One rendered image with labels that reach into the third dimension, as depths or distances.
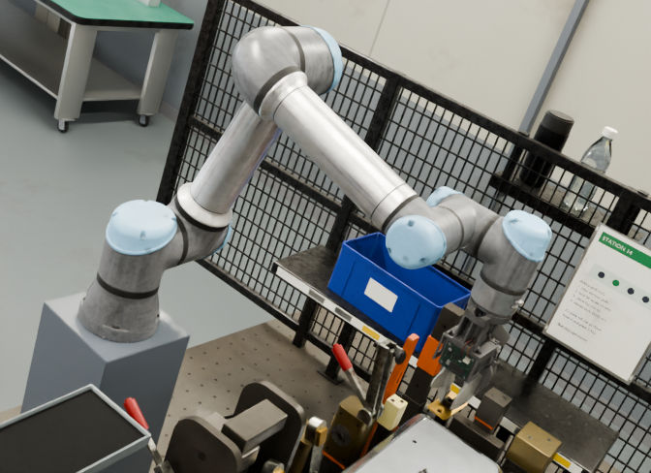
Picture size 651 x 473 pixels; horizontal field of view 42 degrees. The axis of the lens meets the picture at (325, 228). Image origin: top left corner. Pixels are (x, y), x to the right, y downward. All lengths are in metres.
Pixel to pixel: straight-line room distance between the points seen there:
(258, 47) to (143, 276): 0.48
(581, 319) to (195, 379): 0.97
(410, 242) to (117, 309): 0.62
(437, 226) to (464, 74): 3.23
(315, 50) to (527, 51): 2.89
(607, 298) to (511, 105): 2.36
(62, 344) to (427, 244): 0.77
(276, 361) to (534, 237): 1.26
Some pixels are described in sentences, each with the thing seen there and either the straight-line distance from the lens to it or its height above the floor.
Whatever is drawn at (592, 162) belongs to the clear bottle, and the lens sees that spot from 2.05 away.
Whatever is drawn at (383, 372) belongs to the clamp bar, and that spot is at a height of 1.16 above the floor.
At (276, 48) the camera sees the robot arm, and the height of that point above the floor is 1.71.
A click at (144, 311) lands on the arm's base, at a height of 1.16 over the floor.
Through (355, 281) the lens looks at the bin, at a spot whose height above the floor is 1.09.
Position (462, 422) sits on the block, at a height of 1.00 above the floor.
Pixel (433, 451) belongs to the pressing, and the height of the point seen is 1.00.
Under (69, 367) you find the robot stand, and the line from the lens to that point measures 1.66.
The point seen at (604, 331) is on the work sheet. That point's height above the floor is 1.23.
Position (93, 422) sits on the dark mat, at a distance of 1.34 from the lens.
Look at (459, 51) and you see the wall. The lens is 4.42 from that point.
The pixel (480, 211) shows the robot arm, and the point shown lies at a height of 1.60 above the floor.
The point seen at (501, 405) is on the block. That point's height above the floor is 1.08.
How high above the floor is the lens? 2.04
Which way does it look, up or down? 24 degrees down
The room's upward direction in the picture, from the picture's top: 20 degrees clockwise
